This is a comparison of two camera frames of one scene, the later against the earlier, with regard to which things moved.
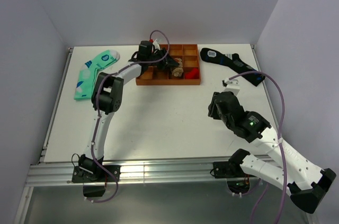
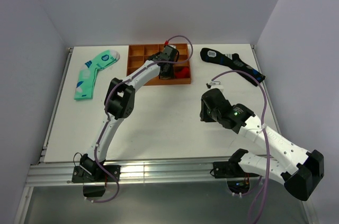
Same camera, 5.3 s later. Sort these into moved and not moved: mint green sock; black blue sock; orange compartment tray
Moved: orange compartment tray
Not moved: mint green sock; black blue sock
